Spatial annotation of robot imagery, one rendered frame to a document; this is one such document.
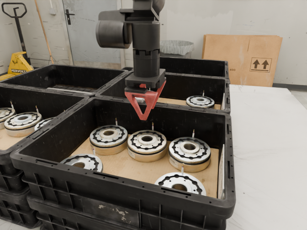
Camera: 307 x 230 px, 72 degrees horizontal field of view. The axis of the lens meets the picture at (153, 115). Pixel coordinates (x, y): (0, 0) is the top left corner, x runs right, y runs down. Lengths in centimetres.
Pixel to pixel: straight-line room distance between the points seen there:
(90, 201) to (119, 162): 15
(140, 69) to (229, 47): 298
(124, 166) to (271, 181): 45
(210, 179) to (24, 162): 37
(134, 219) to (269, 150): 62
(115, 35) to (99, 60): 355
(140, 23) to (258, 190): 55
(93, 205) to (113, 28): 34
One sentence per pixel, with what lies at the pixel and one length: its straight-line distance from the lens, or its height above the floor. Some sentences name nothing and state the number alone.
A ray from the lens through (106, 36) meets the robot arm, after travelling 46.
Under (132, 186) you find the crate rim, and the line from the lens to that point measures 34.
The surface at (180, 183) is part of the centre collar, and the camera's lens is 43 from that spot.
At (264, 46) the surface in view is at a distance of 347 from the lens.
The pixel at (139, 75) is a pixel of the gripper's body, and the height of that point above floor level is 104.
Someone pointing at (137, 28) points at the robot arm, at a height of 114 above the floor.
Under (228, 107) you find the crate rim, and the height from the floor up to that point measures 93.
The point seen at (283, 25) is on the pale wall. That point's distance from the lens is 365.
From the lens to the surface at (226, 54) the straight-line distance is 338.
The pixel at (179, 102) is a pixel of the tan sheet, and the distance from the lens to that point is 85.
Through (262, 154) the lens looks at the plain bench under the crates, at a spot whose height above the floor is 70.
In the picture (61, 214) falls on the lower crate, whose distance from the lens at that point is 49.
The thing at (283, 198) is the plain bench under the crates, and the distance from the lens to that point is 72.
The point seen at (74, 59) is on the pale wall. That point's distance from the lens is 425.
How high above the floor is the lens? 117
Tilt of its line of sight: 28 degrees down
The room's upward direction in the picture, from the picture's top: straight up
